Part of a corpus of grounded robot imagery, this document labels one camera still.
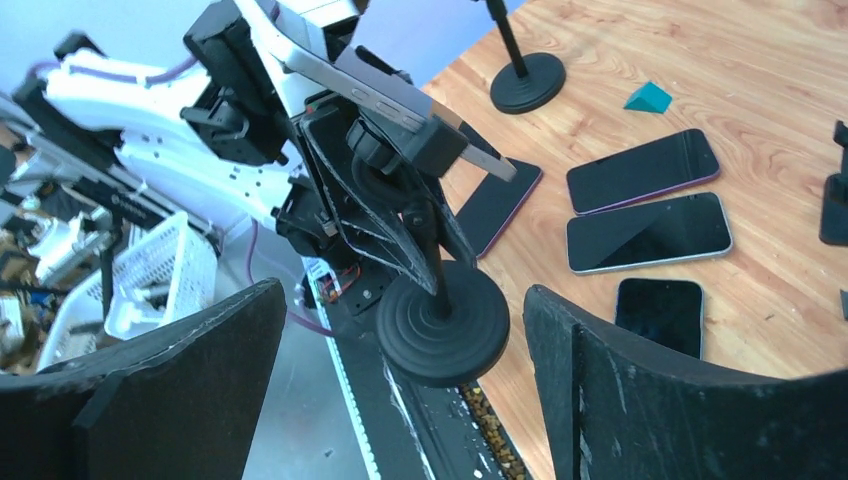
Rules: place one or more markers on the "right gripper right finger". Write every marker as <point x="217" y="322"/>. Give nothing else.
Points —
<point x="619" y="406"/>

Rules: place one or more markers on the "white perforated basket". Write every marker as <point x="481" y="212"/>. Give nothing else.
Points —
<point x="167" y="275"/>

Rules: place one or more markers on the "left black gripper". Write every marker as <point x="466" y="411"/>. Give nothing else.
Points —
<point x="405" y="233"/>

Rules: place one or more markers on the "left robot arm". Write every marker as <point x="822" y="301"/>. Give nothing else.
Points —
<point x="119" y="120"/>

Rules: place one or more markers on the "black round-base clamp stand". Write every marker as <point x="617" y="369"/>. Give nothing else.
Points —
<point x="528" y="81"/>

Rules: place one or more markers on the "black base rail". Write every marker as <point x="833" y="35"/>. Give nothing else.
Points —
<point x="406" y="431"/>

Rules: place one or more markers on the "purple phone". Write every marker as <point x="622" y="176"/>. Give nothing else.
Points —
<point x="493" y="204"/>

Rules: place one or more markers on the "black folding phone stand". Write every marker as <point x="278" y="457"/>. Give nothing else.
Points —
<point x="833" y="220"/>

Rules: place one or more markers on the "teal small block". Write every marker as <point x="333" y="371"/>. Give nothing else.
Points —
<point x="649" y="98"/>

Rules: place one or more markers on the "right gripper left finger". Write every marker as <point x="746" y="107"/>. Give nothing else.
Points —
<point x="179" y="402"/>

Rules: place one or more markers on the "tall black round-base stand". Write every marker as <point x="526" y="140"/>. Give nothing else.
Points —
<point x="375" y="148"/>

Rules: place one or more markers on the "pink phone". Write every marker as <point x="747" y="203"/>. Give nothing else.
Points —
<point x="661" y="166"/>

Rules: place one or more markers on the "teal smartphone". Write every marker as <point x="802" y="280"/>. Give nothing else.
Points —
<point x="668" y="312"/>

